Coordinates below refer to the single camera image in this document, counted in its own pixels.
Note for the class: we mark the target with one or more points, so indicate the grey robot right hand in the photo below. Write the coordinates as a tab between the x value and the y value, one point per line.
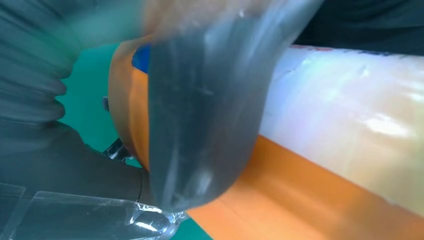
198	116

